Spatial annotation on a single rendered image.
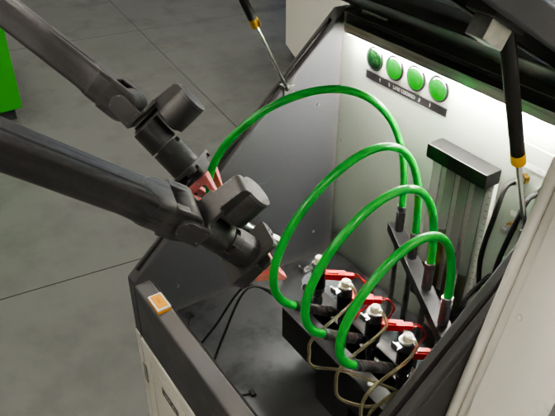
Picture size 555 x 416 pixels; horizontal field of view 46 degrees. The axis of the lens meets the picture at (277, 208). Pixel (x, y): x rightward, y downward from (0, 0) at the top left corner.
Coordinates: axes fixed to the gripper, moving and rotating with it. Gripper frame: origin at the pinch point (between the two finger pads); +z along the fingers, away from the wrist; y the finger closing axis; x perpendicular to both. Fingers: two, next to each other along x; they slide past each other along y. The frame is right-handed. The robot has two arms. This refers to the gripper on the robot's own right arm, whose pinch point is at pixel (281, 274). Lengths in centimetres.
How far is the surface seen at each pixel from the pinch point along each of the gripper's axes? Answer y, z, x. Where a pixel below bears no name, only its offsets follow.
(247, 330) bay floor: -22.5, 22.8, 18.7
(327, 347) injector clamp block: -5.5, 17.2, -4.5
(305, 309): 2.5, -4.7, -14.2
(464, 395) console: 10.7, 15.0, -30.4
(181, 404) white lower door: -40.0, 15.7, 9.3
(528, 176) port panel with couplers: 41.2, 16.1, -7.5
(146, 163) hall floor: -77, 95, 243
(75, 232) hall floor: -109, 63, 189
